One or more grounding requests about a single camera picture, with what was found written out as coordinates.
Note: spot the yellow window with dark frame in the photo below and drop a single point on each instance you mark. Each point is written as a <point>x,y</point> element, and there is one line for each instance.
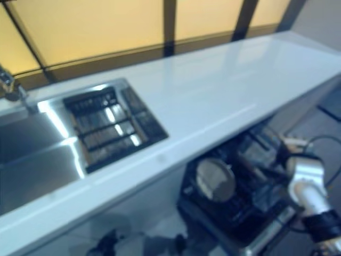
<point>93,32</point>

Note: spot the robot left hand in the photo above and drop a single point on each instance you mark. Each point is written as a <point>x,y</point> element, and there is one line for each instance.
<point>106,245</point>

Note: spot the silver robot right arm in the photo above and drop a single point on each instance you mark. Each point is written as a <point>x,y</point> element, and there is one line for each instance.
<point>311,192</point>

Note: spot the stainless steel sink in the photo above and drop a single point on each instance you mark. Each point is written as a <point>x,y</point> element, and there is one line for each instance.
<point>34,160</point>

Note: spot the black pull-out dishwasher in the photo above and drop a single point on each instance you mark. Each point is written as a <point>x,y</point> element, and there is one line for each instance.
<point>226,229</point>

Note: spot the chrome kitchen faucet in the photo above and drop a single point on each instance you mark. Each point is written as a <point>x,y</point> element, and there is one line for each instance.
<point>10,85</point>

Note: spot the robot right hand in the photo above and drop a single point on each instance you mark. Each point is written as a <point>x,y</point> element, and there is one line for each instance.
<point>295,146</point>

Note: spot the black sink dish rack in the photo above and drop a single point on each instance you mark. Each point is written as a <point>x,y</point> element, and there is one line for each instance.
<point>106,128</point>

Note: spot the beige round plate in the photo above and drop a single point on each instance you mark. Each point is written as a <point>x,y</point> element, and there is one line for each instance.
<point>215,180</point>

